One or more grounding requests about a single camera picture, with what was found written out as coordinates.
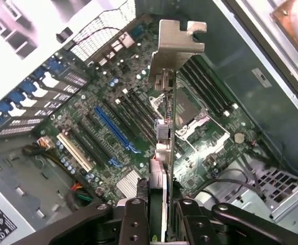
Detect white expansion slot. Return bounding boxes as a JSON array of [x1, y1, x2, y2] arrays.
[[56, 132, 95, 173]]

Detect blue expansion slot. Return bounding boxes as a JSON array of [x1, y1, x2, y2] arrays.
[[94, 106, 142, 154]]

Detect silver chipset heatsink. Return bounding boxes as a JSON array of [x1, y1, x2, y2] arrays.
[[117, 169, 143, 199]]

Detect metal socket cover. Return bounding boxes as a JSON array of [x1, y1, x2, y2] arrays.
[[175, 112, 231, 154]]

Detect metal disk bay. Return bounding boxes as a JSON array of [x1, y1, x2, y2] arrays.
[[197, 163, 298, 230]]

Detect green motherboard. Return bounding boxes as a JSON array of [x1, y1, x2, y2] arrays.
[[33, 14, 274, 205]]

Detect CPU socket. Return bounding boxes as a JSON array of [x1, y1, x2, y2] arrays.
[[174, 88, 208, 126]]

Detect silver power supply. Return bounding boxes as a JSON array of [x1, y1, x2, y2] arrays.
[[0, 142, 93, 245]]

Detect black open PC case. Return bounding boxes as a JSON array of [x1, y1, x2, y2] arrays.
[[0, 0, 298, 245]]

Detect grey parts rack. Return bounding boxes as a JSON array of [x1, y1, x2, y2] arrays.
[[0, 0, 52, 61]]

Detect grey wire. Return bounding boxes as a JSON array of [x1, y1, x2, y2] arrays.
[[204, 153, 267, 202]]

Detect power supply wire bundle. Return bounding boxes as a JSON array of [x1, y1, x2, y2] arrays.
[[22, 136, 95, 205]]

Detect blue card retention bracket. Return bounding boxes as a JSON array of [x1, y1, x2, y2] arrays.
[[0, 55, 66, 136]]

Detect black intrusion switch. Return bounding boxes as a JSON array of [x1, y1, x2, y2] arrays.
[[56, 26, 74, 43]]

